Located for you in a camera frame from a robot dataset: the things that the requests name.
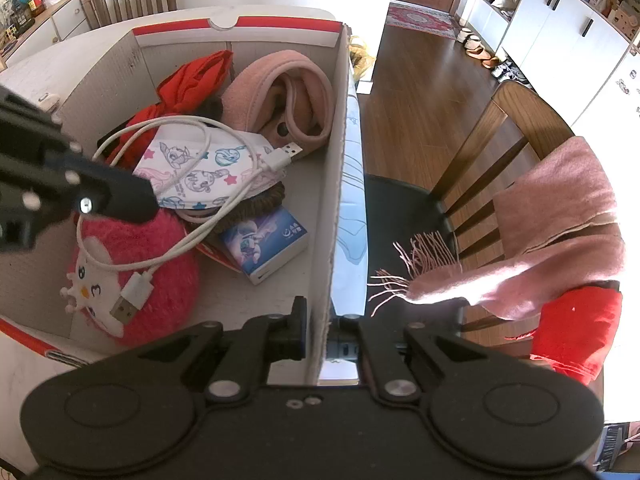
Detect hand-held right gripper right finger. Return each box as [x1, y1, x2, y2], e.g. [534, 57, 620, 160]
[327, 314, 489, 404]

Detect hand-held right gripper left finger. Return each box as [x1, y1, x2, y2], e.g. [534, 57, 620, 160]
[137, 296, 308, 404]

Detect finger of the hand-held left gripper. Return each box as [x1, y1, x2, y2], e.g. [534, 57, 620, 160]
[0, 202, 53, 254]
[0, 85, 159, 224]

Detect red and white cardboard box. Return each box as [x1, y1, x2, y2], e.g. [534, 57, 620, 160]
[0, 7, 358, 466]

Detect pink plush toy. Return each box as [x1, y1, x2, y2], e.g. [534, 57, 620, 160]
[60, 207, 201, 348]

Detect blue tissue pack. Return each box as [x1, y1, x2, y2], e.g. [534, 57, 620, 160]
[217, 208, 309, 286]

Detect white USB cable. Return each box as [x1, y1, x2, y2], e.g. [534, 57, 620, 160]
[75, 116, 304, 328]

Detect red knitted cloth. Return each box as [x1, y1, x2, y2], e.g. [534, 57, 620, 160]
[107, 50, 235, 166]

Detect brown heart-shaped hair tie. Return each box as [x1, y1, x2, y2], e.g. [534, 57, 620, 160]
[180, 182, 286, 233]

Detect pink fleece scarf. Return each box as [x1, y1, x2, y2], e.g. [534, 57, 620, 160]
[220, 50, 335, 158]

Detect white sideboard with wooden top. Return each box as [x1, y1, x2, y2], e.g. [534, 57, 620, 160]
[0, 0, 93, 68]

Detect red garment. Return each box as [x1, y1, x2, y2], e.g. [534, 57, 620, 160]
[530, 285, 623, 386]

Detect pink fringed scarf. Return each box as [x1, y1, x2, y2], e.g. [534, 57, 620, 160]
[367, 136, 626, 321]

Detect wooden chair with black seat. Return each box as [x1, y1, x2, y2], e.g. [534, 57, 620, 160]
[365, 80, 576, 361]

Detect yellow plastic bag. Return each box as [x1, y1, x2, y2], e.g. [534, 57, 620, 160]
[348, 35, 376, 81]

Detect row of shoes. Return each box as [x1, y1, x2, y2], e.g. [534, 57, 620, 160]
[457, 27, 531, 86]

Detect red patterned rug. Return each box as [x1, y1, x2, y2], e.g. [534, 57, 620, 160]
[386, 1, 458, 39]

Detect small cardboard house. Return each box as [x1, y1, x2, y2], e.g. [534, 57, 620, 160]
[607, 0, 638, 36]

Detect white cabinet wall unit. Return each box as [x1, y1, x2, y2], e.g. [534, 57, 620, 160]
[470, 0, 640, 131]

